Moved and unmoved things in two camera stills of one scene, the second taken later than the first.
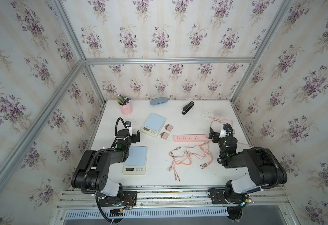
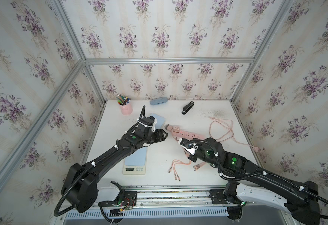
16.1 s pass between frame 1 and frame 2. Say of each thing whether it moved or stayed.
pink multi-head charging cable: moved
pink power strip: moved
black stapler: stayed
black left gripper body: moved
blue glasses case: stayed
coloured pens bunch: stayed
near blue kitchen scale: stayed
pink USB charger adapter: stayed
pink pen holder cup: stayed
